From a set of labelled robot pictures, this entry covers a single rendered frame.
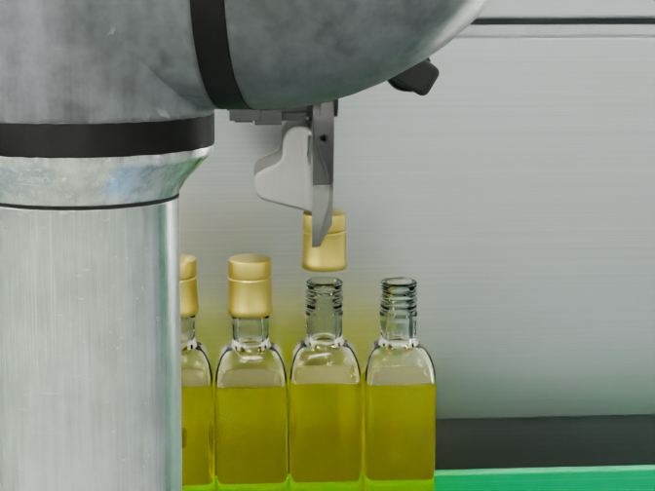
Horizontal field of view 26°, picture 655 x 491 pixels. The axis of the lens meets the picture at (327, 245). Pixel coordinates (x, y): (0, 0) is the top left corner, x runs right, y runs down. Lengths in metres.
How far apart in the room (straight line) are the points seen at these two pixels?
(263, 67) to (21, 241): 0.12
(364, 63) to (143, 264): 0.12
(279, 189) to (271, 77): 0.52
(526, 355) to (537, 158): 0.18
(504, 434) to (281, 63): 0.83
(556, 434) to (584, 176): 0.25
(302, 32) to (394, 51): 0.04
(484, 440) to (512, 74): 0.34
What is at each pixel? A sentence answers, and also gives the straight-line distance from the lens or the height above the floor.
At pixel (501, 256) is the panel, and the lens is 1.25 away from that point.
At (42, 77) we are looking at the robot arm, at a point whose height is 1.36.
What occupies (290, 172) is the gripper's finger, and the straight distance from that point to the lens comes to 1.06.
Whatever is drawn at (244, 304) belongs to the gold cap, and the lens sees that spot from 1.10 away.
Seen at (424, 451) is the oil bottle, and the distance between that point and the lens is 1.13.
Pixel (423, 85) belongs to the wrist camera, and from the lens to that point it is 1.07.
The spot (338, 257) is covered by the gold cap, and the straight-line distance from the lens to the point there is 1.10.
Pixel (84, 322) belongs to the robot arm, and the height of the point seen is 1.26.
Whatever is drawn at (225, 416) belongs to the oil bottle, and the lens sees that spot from 1.11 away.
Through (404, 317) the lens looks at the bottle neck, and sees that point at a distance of 1.11.
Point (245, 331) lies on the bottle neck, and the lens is 1.10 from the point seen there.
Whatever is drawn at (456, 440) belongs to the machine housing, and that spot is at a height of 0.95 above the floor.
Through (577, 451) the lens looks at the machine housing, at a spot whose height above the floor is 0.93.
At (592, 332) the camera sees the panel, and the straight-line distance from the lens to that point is 1.29.
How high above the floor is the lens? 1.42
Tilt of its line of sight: 13 degrees down
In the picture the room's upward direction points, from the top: straight up
